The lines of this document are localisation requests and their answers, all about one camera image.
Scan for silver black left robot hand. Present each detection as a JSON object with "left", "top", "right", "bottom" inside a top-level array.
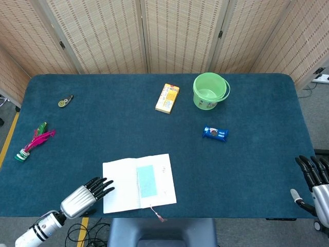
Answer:
[{"left": 60, "top": 177, "right": 116, "bottom": 219}]

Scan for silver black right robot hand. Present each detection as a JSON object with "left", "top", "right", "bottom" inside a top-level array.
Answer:
[{"left": 290, "top": 155, "right": 329, "bottom": 227}]

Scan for white notebook with tassel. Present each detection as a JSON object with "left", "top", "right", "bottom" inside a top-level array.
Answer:
[{"left": 102, "top": 153, "right": 178, "bottom": 214}]

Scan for blue white tasselled bookmark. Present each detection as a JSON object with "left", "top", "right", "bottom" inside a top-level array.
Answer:
[{"left": 136, "top": 164, "right": 168, "bottom": 222}]

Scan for pink feather shuttlecock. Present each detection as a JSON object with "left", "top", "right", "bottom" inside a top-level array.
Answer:
[{"left": 14, "top": 121, "right": 57, "bottom": 163}]

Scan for dark blue robot torso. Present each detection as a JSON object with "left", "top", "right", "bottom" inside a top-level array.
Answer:
[{"left": 107, "top": 218, "right": 218, "bottom": 247}]

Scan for blue felt table cover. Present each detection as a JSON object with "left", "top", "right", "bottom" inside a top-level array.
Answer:
[{"left": 0, "top": 73, "right": 325, "bottom": 219}]

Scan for green black correction tape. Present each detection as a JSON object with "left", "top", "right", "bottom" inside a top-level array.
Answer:
[{"left": 57, "top": 94, "right": 75, "bottom": 109}]

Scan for blue cookie packet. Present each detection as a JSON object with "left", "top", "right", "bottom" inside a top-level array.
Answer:
[{"left": 202, "top": 124, "right": 230, "bottom": 144}]

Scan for yellow cardboard box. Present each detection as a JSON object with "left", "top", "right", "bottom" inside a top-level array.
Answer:
[{"left": 155, "top": 83, "right": 180, "bottom": 115}]

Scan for green plastic bucket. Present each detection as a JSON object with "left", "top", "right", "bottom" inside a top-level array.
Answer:
[{"left": 192, "top": 72, "right": 231, "bottom": 111}]

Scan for woven bamboo folding screen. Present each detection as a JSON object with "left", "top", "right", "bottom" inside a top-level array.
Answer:
[{"left": 0, "top": 0, "right": 329, "bottom": 109}]

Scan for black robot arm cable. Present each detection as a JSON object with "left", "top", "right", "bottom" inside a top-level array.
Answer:
[{"left": 66, "top": 218, "right": 116, "bottom": 247}]

